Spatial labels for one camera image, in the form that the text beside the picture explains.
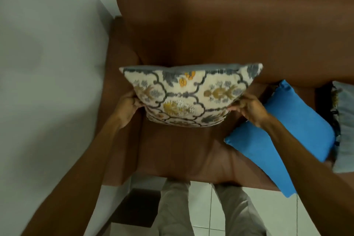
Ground floral patterned cream pillow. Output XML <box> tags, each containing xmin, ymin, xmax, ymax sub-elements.
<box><xmin>119</xmin><ymin>63</ymin><xmax>263</xmax><ymax>128</ymax></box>

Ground person's left forearm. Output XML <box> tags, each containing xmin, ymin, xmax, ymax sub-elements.
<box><xmin>22</xmin><ymin>114</ymin><xmax>122</xmax><ymax>236</ymax></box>

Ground person's right hand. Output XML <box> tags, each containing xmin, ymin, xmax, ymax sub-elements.
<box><xmin>227</xmin><ymin>93</ymin><xmax>270</xmax><ymax>129</ymax></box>

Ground person's left hand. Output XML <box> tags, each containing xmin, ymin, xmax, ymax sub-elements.
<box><xmin>114</xmin><ymin>90</ymin><xmax>145</xmax><ymax>129</ymax></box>

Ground grey patterned pillow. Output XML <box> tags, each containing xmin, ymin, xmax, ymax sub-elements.
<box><xmin>330</xmin><ymin>80</ymin><xmax>354</xmax><ymax>173</ymax></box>

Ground person's right forearm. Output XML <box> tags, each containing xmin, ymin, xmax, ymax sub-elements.
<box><xmin>259</xmin><ymin>114</ymin><xmax>354</xmax><ymax>236</ymax></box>

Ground blue pillow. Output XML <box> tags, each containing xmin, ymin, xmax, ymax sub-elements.
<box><xmin>224</xmin><ymin>79</ymin><xmax>336</xmax><ymax>198</ymax></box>

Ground person's grey trousers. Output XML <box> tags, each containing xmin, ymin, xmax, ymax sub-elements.
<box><xmin>156</xmin><ymin>178</ymin><xmax>267</xmax><ymax>236</ymax></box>

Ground brown sofa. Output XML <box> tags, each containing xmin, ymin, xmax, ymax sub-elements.
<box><xmin>95</xmin><ymin>0</ymin><xmax>354</xmax><ymax>191</ymax></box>

